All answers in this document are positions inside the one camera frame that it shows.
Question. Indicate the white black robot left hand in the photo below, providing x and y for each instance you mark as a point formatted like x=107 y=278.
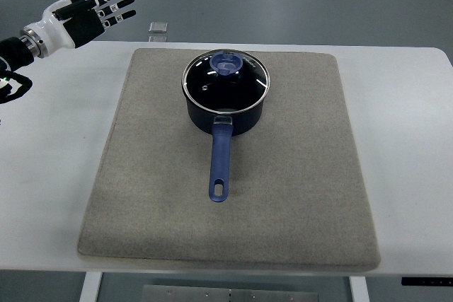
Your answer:
x=72 y=23

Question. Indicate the glass pot lid blue knob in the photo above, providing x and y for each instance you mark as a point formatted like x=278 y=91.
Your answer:
x=225 y=81

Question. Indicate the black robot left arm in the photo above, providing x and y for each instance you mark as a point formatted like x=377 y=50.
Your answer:
x=15 y=54

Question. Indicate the metal floor socket plate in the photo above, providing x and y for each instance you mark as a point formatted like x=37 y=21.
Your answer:
x=158 y=27

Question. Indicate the white table leg left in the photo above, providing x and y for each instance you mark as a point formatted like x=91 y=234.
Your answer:
x=91 y=287

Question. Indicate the white table leg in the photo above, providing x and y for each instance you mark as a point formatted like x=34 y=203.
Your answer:
x=91 y=287
x=359 y=290

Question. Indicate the beige fabric mat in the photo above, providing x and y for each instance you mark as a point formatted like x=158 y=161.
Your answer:
x=296 y=200

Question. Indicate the white table leg right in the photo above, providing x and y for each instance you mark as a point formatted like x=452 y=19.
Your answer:
x=359 y=290

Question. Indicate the black desk control panel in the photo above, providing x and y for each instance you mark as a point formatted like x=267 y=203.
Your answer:
x=427 y=281

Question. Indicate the dark blue saucepan blue handle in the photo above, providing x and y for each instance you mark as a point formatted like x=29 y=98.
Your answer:
x=223 y=126

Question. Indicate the grey metal base plate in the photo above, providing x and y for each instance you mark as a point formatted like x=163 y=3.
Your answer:
x=191 y=293

